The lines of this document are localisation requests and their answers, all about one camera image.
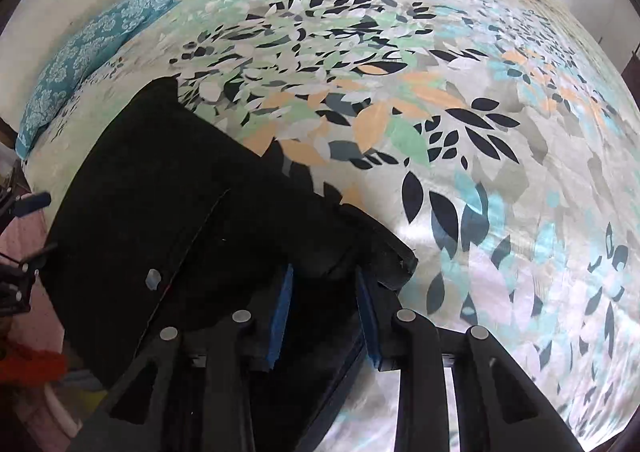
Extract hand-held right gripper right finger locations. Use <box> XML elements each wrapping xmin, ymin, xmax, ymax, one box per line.
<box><xmin>355</xmin><ymin>267</ymin><xmax>586</xmax><ymax>452</ymax></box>

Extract floral leaf-print bedsheet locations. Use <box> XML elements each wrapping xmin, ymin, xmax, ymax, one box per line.
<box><xmin>25</xmin><ymin>0</ymin><xmax>640</xmax><ymax>452</ymax></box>

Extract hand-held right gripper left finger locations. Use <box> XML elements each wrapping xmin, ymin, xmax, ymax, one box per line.
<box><xmin>67</xmin><ymin>262</ymin><xmax>296</xmax><ymax>452</ymax></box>

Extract large blue patterned pillow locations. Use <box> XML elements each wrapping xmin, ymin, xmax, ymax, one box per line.
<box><xmin>15</xmin><ymin>0</ymin><xmax>186</xmax><ymax>158</ymax></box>

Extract person's red fleece jacket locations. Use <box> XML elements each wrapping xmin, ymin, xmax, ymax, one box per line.
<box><xmin>0</xmin><ymin>339</ymin><xmax>68</xmax><ymax>385</ymax></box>

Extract person's pink dotted pajamas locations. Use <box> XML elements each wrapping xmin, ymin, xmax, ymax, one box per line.
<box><xmin>0</xmin><ymin>212</ymin><xmax>68</xmax><ymax>358</ymax></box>

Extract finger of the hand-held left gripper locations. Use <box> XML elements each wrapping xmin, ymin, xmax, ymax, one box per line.
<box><xmin>0</xmin><ymin>191</ymin><xmax>52</xmax><ymax>233</ymax></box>
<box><xmin>0</xmin><ymin>242</ymin><xmax>58</xmax><ymax>318</ymax></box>

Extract black pants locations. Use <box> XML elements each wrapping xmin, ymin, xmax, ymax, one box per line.
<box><xmin>39</xmin><ymin>76</ymin><xmax>419</xmax><ymax>452</ymax></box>

